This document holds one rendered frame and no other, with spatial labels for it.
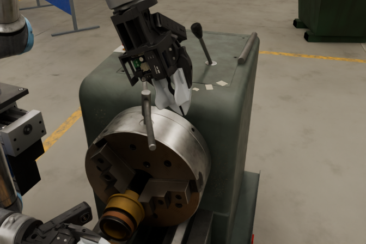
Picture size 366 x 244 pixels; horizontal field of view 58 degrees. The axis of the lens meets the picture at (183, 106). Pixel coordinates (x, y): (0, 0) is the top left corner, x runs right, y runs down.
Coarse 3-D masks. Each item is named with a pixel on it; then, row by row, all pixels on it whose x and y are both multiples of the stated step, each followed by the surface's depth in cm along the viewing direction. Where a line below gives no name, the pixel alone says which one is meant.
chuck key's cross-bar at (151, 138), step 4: (144, 84) 80; (144, 88) 78; (144, 100) 74; (148, 100) 74; (144, 104) 73; (148, 104) 72; (144, 108) 71; (148, 108) 71; (148, 112) 68; (148, 116) 66; (148, 120) 63; (148, 124) 61; (148, 128) 60; (152, 128) 60; (148, 132) 58; (152, 132) 58; (148, 136) 56; (152, 136) 56; (148, 140) 55; (152, 140) 54; (148, 144) 54; (152, 144) 53; (152, 148) 53
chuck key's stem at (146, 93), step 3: (144, 90) 74; (147, 90) 74; (141, 93) 74; (144, 93) 73; (147, 93) 73; (150, 93) 74; (141, 96) 74; (144, 96) 73; (147, 96) 73; (150, 96) 74; (144, 99) 74; (147, 99) 74; (150, 99) 74; (150, 102) 75; (150, 105) 75; (150, 108) 76; (150, 111) 76; (144, 114) 76; (144, 117) 77; (144, 120) 77; (144, 123) 78
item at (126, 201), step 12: (132, 192) 76; (108, 204) 73; (120, 204) 72; (132, 204) 73; (108, 216) 70; (120, 216) 70; (132, 216) 71; (108, 228) 73; (120, 228) 74; (132, 228) 71; (120, 240) 72
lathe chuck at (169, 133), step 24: (120, 120) 82; (168, 120) 81; (120, 144) 78; (144, 144) 76; (168, 144) 74; (192, 144) 80; (96, 168) 85; (144, 168) 80; (168, 168) 78; (192, 168) 76; (96, 192) 90; (192, 192) 79; (144, 216) 89; (168, 216) 86
